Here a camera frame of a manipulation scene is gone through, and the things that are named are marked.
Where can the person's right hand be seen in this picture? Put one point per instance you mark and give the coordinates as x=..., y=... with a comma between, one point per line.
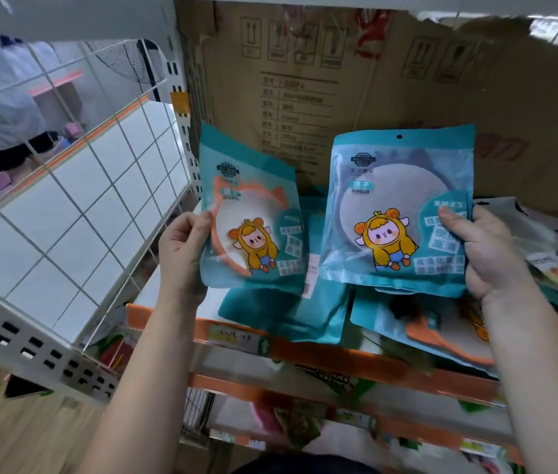
x=496, y=261

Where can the person's left hand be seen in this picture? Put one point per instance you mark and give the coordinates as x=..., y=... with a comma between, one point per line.
x=182, y=261

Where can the cream packaged hand mirror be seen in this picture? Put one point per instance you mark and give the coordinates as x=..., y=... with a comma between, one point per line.
x=545, y=227

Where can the teal packet orange mirror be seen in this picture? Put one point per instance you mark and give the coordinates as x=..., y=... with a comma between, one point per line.
x=259, y=192

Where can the messy pile of teal packets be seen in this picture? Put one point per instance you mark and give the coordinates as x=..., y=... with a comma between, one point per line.
x=284, y=310

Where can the teal packet round mirror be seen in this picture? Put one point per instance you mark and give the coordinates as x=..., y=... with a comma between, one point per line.
x=392, y=192

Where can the person's left forearm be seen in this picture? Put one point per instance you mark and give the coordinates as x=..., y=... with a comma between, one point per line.
x=145, y=389

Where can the person's right forearm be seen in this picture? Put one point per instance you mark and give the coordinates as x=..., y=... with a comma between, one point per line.
x=545, y=389

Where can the white metal shelf orange trim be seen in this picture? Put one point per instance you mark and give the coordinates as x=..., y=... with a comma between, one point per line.
x=333, y=357

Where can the person's black shirt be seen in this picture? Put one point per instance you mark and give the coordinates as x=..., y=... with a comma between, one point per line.
x=308, y=466

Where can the yellow white price label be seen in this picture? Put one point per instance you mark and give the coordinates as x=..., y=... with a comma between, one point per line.
x=239, y=340

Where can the red snack packet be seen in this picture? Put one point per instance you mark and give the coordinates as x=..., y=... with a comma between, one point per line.
x=116, y=355

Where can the brown cardboard sheet red print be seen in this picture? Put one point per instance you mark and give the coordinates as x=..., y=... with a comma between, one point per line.
x=506, y=93

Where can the brown snack packet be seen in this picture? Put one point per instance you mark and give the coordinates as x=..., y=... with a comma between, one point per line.
x=328, y=377

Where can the green snack packet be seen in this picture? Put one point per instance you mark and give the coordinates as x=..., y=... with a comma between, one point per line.
x=296, y=429

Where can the black electric fan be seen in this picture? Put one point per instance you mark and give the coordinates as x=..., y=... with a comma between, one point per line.
x=126, y=61

